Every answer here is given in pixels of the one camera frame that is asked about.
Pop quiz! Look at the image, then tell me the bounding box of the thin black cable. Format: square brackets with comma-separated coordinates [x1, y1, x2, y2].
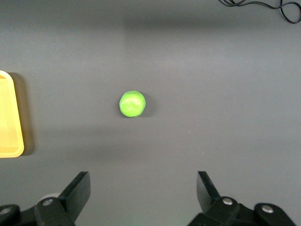
[278, 0, 301, 24]
[217, 0, 301, 10]

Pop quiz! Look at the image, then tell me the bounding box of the yellow plastic tray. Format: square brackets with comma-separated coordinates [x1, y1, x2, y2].
[0, 70, 25, 158]

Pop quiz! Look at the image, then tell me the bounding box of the green ball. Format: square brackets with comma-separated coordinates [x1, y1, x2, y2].
[119, 90, 147, 118]

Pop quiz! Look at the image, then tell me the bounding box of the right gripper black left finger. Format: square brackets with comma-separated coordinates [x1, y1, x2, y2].
[0, 171, 91, 226]

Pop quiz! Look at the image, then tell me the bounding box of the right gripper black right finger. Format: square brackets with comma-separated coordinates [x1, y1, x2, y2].
[187, 171, 297, 226]

